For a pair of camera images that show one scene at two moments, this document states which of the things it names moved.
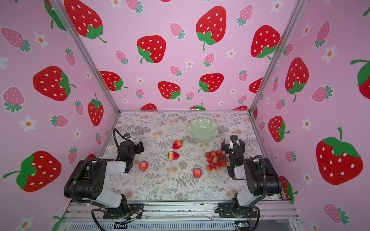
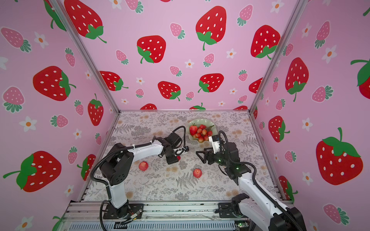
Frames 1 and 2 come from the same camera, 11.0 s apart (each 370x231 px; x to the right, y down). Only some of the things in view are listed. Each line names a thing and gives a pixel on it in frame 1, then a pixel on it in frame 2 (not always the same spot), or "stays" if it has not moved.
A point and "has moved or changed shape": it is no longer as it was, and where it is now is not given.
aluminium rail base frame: (183, 216) stays
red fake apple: (197, 173) stays
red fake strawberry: (177, 144) has moved or changed shape
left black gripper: (136, 147) -> (173, 160)
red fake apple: (143, 166) stays
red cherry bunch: (217, 159) has moved or changed shape
